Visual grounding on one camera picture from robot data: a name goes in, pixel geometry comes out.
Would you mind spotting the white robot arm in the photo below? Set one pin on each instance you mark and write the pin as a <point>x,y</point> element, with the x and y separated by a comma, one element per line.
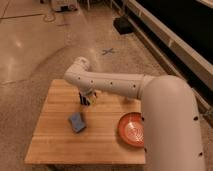
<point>172,131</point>

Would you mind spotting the blue sponge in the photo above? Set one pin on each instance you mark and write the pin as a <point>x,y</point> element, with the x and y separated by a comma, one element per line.
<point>77,122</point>

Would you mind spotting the orange bowl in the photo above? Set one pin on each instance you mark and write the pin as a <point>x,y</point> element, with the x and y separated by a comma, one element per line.
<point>130,129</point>

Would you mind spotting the wooden folding table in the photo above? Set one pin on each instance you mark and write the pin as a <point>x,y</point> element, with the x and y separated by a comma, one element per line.
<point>54,141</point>

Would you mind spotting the white equipment box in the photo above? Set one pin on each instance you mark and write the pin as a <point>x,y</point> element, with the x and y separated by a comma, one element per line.
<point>61,5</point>

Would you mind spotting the white metal rail frame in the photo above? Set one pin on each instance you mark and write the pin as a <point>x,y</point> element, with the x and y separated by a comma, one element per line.
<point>183,29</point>

